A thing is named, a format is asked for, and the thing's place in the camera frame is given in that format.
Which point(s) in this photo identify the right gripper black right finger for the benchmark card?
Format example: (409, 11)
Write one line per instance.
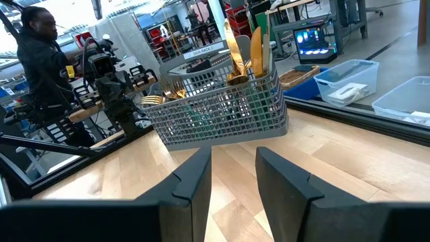
(289, 208)

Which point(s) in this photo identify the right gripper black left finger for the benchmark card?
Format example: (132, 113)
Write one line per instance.
(184, 208)

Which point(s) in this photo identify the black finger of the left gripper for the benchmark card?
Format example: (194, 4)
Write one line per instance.
(122, 116)
(137, 121)

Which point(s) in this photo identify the grey mesh cutlery basket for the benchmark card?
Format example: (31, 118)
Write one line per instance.
(218, 114)

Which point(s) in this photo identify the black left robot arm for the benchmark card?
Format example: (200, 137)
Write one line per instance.
(109, 47)

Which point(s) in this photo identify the black button box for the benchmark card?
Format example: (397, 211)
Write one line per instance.
(58, 132)

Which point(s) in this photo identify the person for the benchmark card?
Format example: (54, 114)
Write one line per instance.
(40, 60)

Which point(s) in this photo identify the blue plastic bin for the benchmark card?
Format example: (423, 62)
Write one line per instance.
(302, 92)

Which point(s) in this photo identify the small white box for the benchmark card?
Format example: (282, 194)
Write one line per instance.
(347, 93)

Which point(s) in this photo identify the brown wicker tray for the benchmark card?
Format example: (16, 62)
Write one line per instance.
(299, 75)

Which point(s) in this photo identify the clear plastic container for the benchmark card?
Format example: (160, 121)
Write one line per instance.
(346, 75)

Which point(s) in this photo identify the translucent white plastic container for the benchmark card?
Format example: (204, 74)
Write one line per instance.
(403, 97)

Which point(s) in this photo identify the grey metal workbench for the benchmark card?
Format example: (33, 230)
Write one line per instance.
(346, 20)

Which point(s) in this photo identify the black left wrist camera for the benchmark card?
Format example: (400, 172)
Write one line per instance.
(100, 65)

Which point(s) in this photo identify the black frame strut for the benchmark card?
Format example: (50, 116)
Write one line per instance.
(43, 145)

